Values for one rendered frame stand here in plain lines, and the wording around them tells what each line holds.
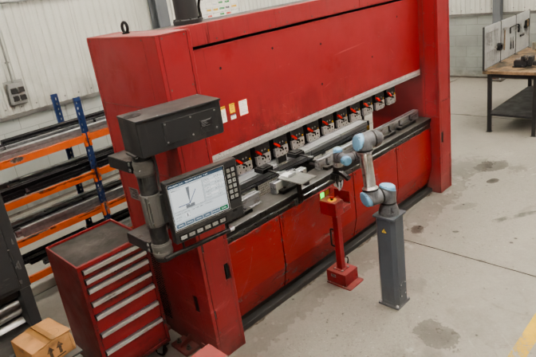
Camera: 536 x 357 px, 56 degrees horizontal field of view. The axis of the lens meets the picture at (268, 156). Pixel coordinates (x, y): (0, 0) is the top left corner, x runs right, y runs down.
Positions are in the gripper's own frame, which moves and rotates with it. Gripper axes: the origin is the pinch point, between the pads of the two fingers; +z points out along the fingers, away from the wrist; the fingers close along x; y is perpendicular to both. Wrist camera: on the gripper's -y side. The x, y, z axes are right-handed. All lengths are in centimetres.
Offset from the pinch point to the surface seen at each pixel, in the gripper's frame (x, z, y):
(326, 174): -14.1, -1.6, 24.7
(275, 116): 29, -63, 40
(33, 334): 247, -27, -4
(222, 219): 142, -46, -22
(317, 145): -47, -9, 60
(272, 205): 55, -1, 24
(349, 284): 9, 82, -15
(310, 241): 18, 47, 19
